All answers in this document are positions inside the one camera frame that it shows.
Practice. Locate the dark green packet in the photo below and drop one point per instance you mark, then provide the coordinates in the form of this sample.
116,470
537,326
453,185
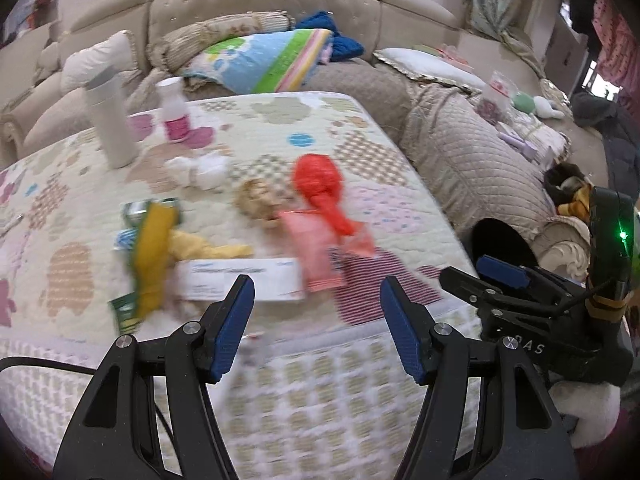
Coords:
124,312

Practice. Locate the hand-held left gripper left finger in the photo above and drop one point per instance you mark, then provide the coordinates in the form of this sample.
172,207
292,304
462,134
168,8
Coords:
232,330

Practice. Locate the pale green curtain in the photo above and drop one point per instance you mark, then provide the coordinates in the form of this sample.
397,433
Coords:
495,5

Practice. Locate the patchwork patterned quilt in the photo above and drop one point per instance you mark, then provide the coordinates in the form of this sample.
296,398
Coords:
310,410

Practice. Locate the white blue carton box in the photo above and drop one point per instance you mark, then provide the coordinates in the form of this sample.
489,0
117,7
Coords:
240,280

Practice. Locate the crumpled white tissue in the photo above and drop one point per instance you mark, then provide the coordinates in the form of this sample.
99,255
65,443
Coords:
202,171

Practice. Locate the white bottle pink label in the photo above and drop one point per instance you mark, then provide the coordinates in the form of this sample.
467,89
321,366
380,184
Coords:
175,115

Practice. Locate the clear plastic jar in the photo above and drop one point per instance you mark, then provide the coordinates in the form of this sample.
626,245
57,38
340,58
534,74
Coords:
494,100

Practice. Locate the yellow cloth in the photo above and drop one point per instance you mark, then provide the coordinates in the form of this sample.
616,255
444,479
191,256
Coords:
152,260

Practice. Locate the blue cloth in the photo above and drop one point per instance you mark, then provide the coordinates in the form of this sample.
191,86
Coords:
345,45

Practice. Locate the blue white wrapper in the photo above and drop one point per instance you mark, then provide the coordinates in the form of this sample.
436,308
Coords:
126,239

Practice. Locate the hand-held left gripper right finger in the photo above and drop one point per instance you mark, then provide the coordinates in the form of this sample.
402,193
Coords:
402,330

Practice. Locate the tall white bottle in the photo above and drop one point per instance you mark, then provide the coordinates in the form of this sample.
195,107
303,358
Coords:
112,125

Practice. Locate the person's right forearm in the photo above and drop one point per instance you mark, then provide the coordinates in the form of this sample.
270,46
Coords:
590,410

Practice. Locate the beige floral pillow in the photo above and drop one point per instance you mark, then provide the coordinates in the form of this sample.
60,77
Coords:
210,35

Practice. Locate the brown yellow plush toy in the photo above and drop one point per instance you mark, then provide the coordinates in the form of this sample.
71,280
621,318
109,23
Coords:
570,190

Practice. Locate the colourful cartoon pillow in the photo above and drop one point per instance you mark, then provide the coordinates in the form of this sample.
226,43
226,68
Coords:
255,62

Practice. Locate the beige tufted sofa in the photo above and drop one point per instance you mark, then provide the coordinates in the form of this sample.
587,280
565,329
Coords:
260,0

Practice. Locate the pink patterned garment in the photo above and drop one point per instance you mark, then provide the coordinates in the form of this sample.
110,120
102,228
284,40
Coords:
612,35

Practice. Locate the green white carton box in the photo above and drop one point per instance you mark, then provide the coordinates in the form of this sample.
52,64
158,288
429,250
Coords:
134,211

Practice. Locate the pink plastic packet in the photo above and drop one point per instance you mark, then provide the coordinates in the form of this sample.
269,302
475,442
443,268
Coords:
312,255

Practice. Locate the red fluffy toy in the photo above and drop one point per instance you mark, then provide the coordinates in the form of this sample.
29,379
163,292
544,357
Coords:
320,185

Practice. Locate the dark coat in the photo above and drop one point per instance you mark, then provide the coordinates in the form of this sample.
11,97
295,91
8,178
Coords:
615,130

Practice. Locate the white frilled pillow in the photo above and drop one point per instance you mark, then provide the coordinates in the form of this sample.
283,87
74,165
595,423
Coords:
425,67

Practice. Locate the green white plush toy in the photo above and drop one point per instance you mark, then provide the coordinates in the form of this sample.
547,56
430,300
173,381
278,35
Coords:
537,105

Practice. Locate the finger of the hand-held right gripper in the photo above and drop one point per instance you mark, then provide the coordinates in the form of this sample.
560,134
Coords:
502,270
472,290

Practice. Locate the plain white pillow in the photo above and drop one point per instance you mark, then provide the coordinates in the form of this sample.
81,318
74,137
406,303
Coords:
97,60

